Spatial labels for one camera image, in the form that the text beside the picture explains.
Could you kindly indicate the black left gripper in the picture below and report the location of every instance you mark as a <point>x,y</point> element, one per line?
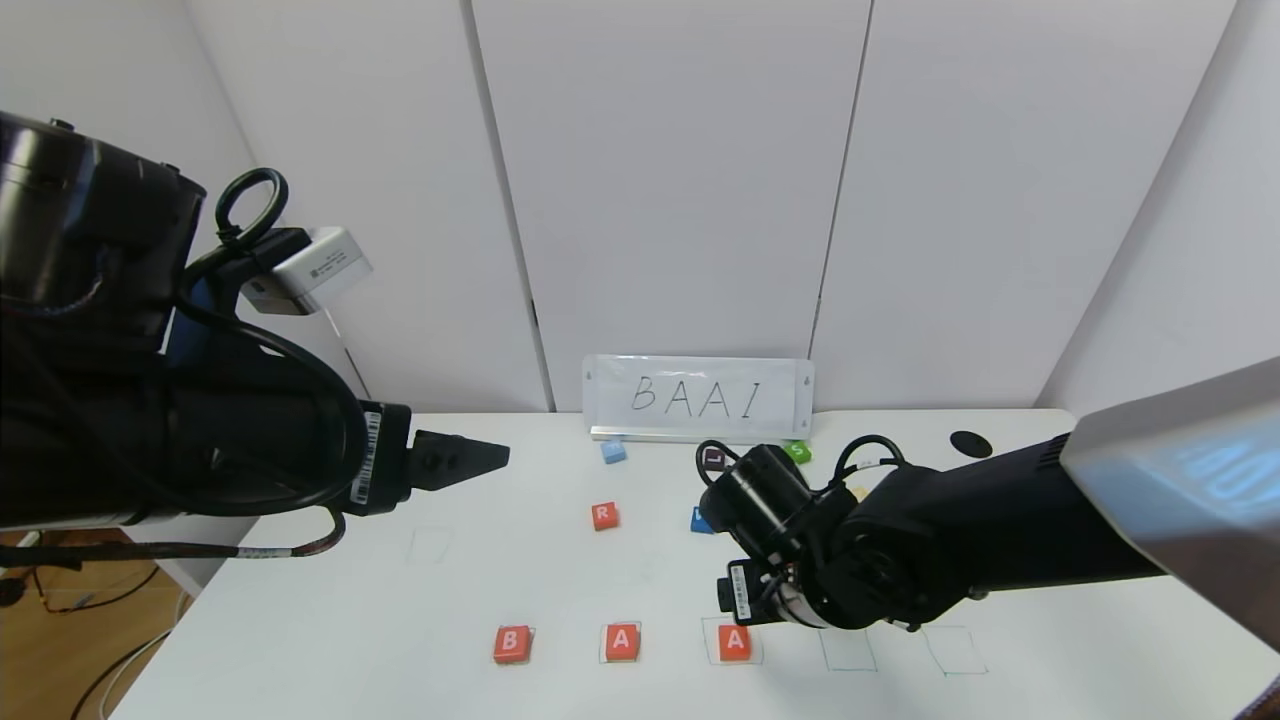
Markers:
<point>381,458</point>

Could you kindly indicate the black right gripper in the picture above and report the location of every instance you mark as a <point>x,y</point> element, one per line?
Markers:
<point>739,588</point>

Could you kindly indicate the orange letter A block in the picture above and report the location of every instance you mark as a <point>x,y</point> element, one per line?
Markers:
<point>735,642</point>
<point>621,642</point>

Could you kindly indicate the orange letter B block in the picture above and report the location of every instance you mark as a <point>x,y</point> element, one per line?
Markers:
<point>511,644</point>

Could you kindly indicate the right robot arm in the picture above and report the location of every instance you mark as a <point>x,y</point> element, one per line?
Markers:
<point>1000,520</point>

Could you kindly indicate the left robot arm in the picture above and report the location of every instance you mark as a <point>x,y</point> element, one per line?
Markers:
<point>100,250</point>

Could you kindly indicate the white BAAI sign board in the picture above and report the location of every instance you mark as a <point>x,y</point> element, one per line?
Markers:
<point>700,398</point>

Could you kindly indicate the blue letter W block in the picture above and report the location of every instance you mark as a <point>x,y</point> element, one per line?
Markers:
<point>697,522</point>

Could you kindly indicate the black letter L block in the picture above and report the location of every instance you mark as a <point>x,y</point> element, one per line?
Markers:
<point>711,458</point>

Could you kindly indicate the green letter S block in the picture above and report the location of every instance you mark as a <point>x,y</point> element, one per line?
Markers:
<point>798,450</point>

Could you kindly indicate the orange letter R block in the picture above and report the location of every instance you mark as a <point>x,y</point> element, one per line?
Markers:
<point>604,516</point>

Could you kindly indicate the light blue letter block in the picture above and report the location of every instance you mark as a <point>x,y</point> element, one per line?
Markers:
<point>613,451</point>

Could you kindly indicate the black round table grommet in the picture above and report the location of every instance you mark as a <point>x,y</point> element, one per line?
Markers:
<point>971,443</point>

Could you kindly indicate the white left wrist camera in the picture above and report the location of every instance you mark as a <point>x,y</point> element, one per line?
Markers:
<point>320,265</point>

